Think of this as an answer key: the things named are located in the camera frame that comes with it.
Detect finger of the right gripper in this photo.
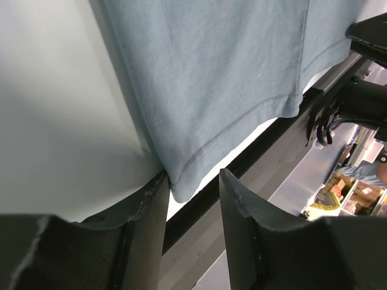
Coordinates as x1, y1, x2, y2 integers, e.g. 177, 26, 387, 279
346, 13, 387, 65

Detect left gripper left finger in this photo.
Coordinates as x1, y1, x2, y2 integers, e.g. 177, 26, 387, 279
1, 172, 168, 289

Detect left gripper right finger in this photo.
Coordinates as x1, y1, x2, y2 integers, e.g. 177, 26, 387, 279
219, 169, 386, 289

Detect blue-grey t shirt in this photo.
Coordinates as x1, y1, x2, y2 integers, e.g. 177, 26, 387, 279
105, 1, 362, 203

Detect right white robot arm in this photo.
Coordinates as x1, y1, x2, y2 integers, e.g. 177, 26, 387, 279
307, 13, 386, 146

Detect cardboard boxes in background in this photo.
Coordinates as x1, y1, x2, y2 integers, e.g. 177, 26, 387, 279
302, 173, 386, 221

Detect person in blue shirt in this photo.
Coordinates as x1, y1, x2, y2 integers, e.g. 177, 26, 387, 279
342, 149, 386, 189

